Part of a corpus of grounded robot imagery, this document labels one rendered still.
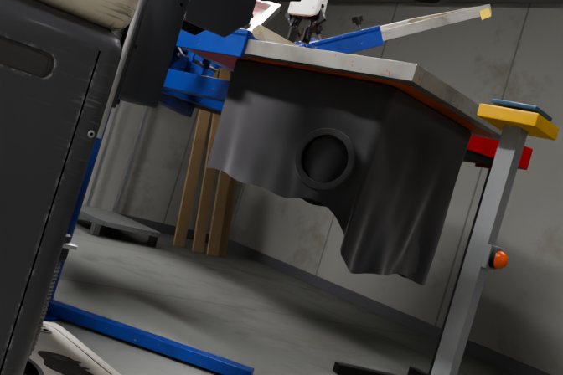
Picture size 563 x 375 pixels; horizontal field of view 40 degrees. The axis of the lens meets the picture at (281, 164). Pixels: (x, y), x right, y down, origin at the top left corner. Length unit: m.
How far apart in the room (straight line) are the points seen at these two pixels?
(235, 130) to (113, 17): 1.06
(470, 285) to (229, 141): 0.73
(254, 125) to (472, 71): 3.74
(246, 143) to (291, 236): 4.44
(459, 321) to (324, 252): 4.43
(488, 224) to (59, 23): 1.03
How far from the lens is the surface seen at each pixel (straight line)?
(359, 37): 2.82
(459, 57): 5.69
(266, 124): 1.93
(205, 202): 6.04
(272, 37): 2.08
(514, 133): 1.69
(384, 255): 1.89
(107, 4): 0.96
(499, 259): 1.66
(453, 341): 1.68
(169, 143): 6.51
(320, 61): 1.79
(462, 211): 5.31
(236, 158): 1.97
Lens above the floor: 0.67
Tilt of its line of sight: 2 degrees up
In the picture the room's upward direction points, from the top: 17 degrees clockwise
